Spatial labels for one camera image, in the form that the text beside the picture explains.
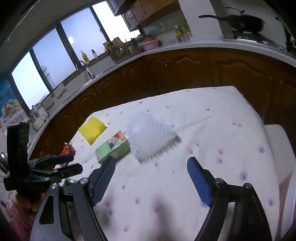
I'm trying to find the wooden cabinets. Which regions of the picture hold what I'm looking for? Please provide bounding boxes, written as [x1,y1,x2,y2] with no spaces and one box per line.
[28,47,296,160]
[107,0,181,32]

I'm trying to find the yellow sponge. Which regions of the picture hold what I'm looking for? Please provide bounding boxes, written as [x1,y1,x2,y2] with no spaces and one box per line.
[78,116,107,145]

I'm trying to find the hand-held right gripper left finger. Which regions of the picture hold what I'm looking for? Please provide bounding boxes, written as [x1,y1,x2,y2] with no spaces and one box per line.
[30,156,116,241]

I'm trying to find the pink basin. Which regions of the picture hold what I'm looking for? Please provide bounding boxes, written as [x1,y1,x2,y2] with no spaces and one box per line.
[140,38,160,50]

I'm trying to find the gas stove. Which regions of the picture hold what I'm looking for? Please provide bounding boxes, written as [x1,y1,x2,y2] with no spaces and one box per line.
[222,31,285,51]

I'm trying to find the pink seasoning containers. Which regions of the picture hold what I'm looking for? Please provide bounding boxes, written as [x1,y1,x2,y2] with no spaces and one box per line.
[175,34,193,42]

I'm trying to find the crushed red can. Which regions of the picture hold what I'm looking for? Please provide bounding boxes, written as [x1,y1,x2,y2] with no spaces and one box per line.
[60,142,76,168]

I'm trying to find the metal spoon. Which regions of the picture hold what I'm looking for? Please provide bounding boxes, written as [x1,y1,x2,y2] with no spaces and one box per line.
[0,152,10,175]

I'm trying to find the wooden lower cabinets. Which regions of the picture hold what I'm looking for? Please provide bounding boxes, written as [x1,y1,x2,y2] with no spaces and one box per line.
[28,47,296,160]

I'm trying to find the white foam net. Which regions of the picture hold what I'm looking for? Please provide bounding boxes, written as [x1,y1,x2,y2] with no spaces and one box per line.
[126,111,182,164]

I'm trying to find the person's left hand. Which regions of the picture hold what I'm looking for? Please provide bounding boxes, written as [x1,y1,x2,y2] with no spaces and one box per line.
[14,193,43,214]

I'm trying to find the pink floral garment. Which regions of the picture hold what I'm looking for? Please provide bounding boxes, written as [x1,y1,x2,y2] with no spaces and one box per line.
[0,197,36,241]

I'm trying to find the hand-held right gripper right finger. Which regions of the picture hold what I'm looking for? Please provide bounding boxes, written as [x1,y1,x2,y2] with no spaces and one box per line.
[187,157,273,241]

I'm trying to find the black wok with lid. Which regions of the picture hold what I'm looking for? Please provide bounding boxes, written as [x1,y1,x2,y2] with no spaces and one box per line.
[198,7,266,33]

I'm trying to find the white kettle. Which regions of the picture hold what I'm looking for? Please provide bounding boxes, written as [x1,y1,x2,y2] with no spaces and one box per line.
[30,104,49,131]

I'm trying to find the white kitchen countertop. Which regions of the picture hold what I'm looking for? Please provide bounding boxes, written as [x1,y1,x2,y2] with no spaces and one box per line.
[25,38,296,151]

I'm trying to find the colourful fruit poster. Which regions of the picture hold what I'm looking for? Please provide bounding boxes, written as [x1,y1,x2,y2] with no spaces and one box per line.
[0,77,26,132]

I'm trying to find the kitchen window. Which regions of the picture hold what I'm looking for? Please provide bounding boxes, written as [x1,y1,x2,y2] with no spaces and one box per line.
[9,2,141,110]

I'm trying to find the hanging dish cloth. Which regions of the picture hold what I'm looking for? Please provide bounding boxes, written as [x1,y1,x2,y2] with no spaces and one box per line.
[42,95,55,110]
[53,83,68,99]

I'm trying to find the floral white tablecloth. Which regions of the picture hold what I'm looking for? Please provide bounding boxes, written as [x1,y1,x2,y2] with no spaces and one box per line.
[68,86,282,241]

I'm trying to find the wooden upper cabinets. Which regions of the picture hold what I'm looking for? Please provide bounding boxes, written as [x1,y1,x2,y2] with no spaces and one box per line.
[107,0,181,32]

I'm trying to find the black cooking pot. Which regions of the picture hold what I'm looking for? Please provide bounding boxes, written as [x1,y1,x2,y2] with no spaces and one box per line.
[285,31,296,54]

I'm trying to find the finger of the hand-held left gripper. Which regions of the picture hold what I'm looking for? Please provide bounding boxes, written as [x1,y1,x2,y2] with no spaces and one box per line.
[29,154,75,169]
[32,163,83,178]

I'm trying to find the wooden cutting board rack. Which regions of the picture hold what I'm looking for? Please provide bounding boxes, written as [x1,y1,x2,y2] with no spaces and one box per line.
[103,38,135,63]

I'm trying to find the kitchen faucet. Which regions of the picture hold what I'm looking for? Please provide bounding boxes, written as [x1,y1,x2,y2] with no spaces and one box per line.
[76,60,94,80]

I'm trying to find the green cardboard box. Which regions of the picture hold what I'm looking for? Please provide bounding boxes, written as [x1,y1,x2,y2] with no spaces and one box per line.
[95,130,131,165]

